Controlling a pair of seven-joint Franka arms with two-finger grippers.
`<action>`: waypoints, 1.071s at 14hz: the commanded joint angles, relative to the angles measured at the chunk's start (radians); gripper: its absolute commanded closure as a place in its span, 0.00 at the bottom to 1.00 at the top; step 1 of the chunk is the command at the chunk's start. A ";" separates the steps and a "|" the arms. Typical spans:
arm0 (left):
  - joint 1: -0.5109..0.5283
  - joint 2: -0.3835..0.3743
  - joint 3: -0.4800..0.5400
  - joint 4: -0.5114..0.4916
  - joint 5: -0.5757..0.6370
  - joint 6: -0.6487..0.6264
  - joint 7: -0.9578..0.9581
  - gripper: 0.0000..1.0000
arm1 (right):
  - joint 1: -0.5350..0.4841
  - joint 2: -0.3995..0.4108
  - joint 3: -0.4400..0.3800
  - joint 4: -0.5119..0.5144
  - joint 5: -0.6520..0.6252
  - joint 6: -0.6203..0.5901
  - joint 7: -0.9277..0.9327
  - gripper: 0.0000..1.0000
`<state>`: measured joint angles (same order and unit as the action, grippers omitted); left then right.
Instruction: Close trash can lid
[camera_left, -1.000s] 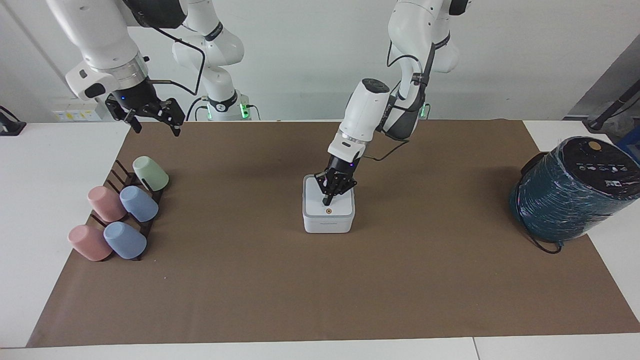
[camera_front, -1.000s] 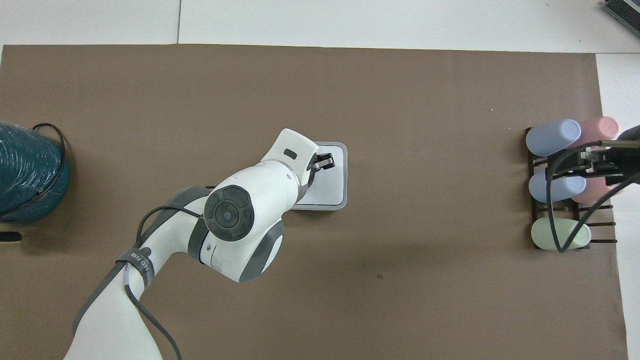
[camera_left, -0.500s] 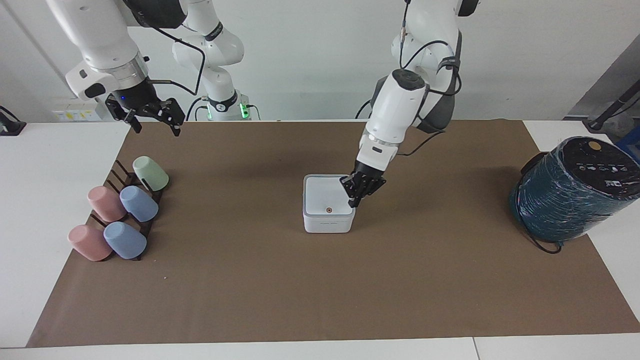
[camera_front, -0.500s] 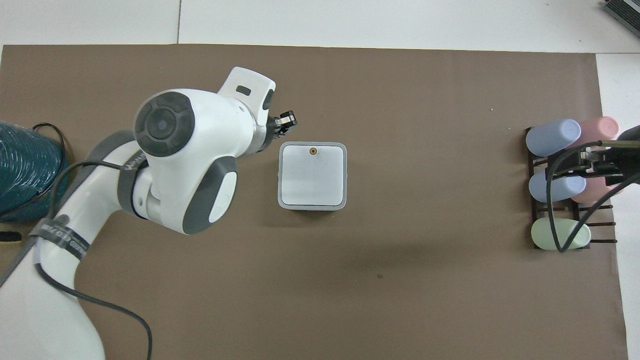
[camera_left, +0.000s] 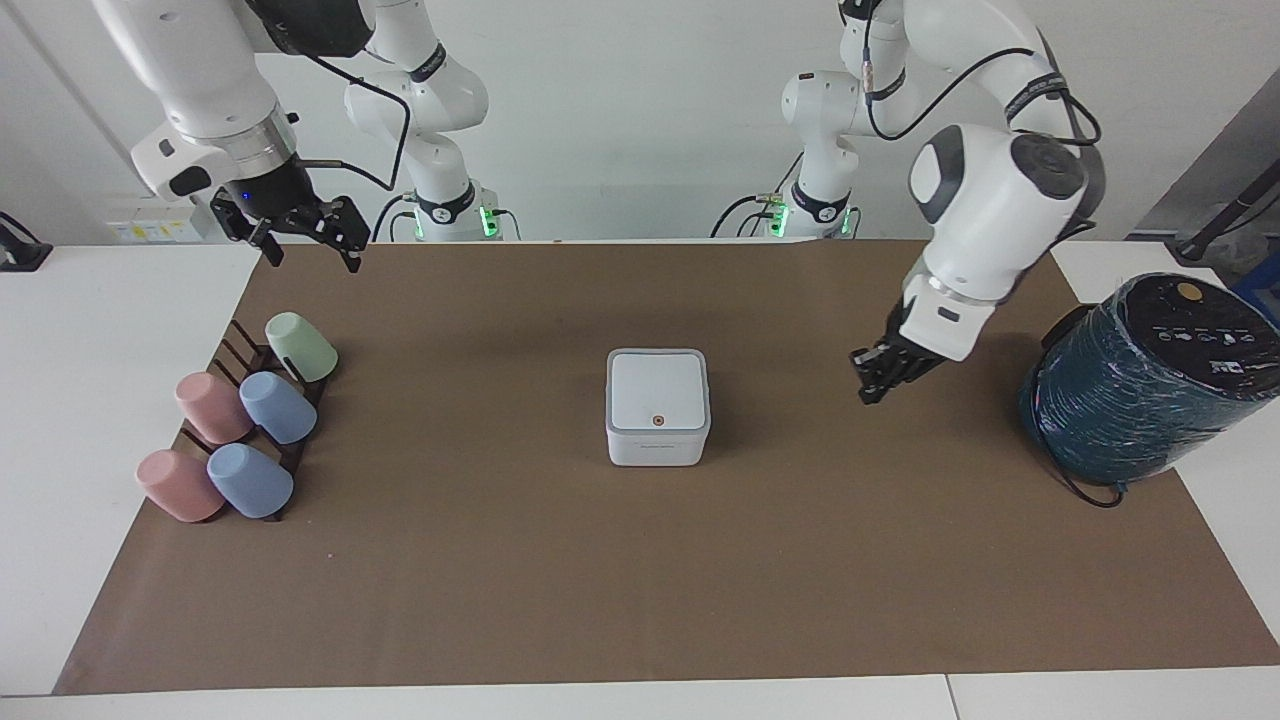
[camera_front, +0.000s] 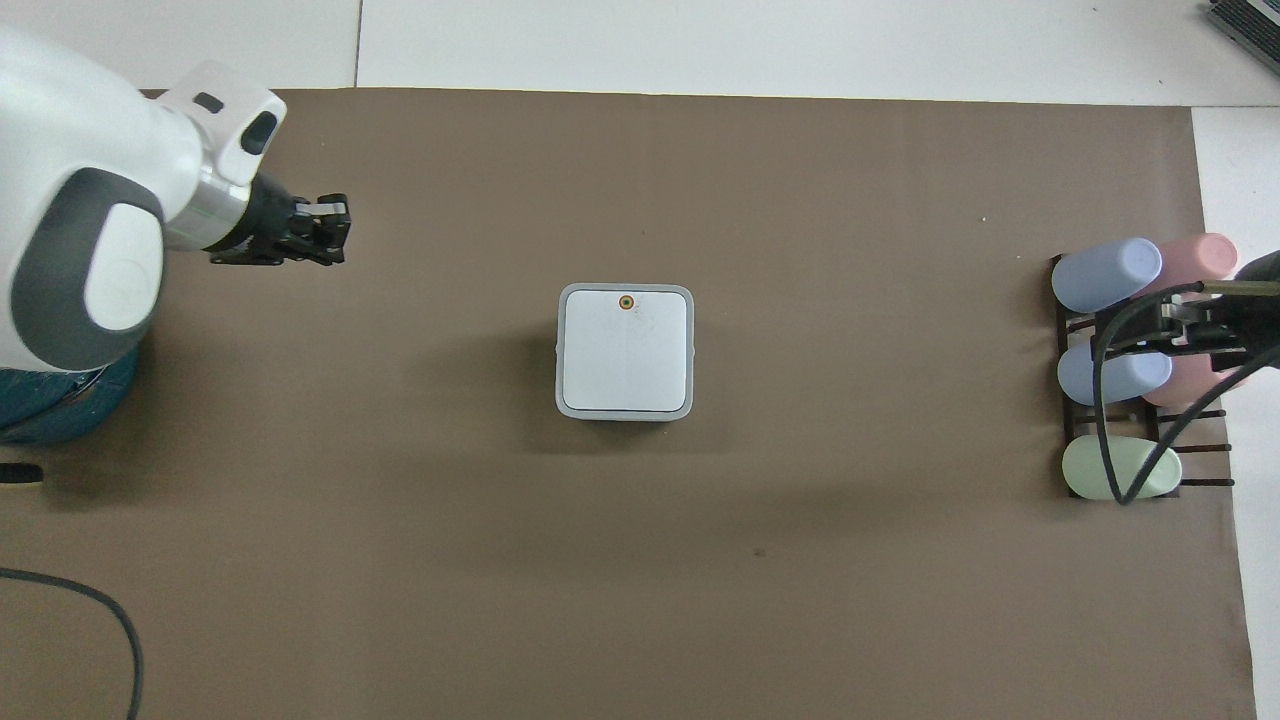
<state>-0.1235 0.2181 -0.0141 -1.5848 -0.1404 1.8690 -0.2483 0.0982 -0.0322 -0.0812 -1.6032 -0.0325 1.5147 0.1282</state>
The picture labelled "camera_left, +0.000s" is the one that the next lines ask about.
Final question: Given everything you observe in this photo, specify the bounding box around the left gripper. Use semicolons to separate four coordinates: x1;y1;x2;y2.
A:
880;300;947;378

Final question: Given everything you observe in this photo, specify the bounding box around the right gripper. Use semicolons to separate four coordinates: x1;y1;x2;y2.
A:
211;155;373;275

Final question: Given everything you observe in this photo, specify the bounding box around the small white trash can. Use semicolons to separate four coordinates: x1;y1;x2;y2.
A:
605;348;713;468

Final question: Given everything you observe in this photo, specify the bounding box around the green plastic cup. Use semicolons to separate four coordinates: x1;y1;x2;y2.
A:
265;312;340;384

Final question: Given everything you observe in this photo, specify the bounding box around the dark wooden cup rack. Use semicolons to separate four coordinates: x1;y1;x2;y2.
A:
178;319;333;523

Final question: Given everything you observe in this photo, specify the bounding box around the blue plastic cup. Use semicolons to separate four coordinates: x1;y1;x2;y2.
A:
239;371;319;446
207;443;295;520

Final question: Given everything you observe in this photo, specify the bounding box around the pink plastic cup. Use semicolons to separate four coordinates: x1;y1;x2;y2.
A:
136;449;226;524
175;372;254;446

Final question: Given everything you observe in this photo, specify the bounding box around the black stand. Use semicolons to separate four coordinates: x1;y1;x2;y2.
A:
1174;158;1280;264
0;211;54;273

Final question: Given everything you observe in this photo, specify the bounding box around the teal cord spool in plastic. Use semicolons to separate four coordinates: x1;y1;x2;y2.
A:
1018;272;1280;489

